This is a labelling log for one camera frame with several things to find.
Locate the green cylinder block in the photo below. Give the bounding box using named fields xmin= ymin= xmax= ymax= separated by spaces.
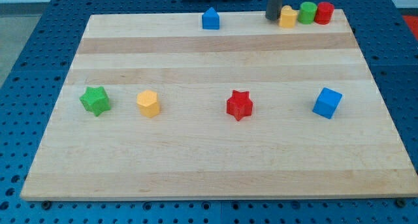
xmin=298 ymin=1 xmax=317 ymax=25

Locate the green star block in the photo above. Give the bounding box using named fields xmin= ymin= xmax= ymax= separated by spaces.
xmin=79 ymin=86 xmax=111 ymax=117

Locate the yellow hexagon block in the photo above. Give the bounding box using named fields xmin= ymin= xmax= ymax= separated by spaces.
xmin=137 ymin=89 xmax=160 ymax=118

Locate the blue cube block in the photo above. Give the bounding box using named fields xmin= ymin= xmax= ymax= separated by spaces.
xmin=312 ymin=88 xmax=343 ymax=119

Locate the yellow heart block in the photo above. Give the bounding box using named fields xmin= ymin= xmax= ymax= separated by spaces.
xmin=279 ymin=5 xmax=298 ymax=28

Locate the red star block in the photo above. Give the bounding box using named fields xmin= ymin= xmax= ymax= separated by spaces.
xmin=226 ymin=89 xmax=253 ymax=121

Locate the blue pentagon house block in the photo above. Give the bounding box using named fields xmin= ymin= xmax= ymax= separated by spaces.
xmin=201 ymin=7 xmax=220 ymax=29

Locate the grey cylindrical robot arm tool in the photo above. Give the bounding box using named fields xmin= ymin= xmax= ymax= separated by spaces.
xmin=265 ymin=0 xmax=283 ymax=21

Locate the red cylinder block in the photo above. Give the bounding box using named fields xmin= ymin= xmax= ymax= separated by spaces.
xmin=314 ymin=1 xmax=334 ymax=25

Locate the wooden board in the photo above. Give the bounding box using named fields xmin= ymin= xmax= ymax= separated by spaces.
xmin=20 ymin=9 xmax=417 ymax=201

